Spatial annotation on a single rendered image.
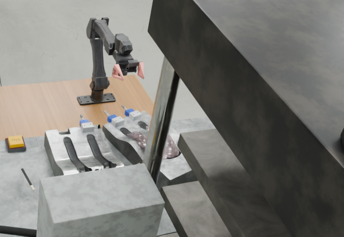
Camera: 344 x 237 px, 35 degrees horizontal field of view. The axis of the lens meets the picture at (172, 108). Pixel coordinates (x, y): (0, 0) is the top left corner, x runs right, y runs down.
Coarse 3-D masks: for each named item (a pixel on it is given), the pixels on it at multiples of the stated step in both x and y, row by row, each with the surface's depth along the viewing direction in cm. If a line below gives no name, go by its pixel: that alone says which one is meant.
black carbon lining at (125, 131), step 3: (138, 123) 271; (141, 123) 272; (144, 123) 272; (141, 126) 270; (144, 126) 270; (120, 129) 265; (123, 129) 265; (126, 129) 266; (144, 129) 267; (123, 132) 264; (126, 132) 264; (129, 132) 264; (126, 135) 262; (180, 153) 255; (177, 156) 247
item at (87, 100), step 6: (96, 90) 283; (102, 90) 285; (78, 96) 287; (84, 96) 288; (90, 96) 288; (96, 96) 285; (102, 96) 287; (108, 96) 292; (114, 96) 293; (84, 102) 284; (90, 102) 285; (96, 102) 286; (102, 102) 288
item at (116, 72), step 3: (114, 66) 239; (117, 66) 239; (114, 69) 240; (117, 69) 239; (120, 69) 239; (123, 69) 245; (114, 72) 242; (117, 72) 241; (120, 72) 238; (123, 72) 245; (126, 72) 245; (114, 75) 242; (117, 75) 242; (120, 75) 238; (123, 75) 246; (117, 78) 241; (120, 78) 239; (123, 78) 237
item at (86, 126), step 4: (80, 116) 261; (80, 120) 256; (84, 120) 257; (88, 120) 257; (80, 124) 256; (84, 124) 252; (88, 124) 253; (92, 124) 253; (84, 128) 251; (88, 128) 252; (92, 128) 253; (84, 132) 252
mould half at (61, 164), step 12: (48, 132) 248; (72, 132) 251; (96, 132) 254; (48, 144) 244; (60, 144) 243; (84, 144) 246; (108, 144) 249; (48, 156) 246; (60, 156) 237; (84, 156) 240; (108, 156) 242; (60, 168) 226; (72, 168) 226; (96, 168) 228
